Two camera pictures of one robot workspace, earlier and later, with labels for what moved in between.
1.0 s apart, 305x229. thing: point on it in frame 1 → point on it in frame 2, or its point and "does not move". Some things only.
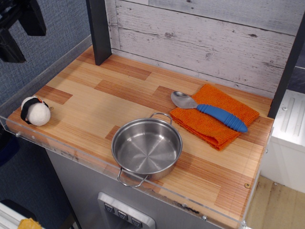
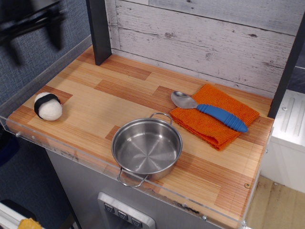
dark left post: x=98 y=20 does not move
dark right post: x=278 y=98 does not move
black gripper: x=28 y=13 → x=14 y=21
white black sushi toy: x=34 y=112 → x=47 y=106
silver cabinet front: x=82 y=185 does not move
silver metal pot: x=146 y=147 does not move
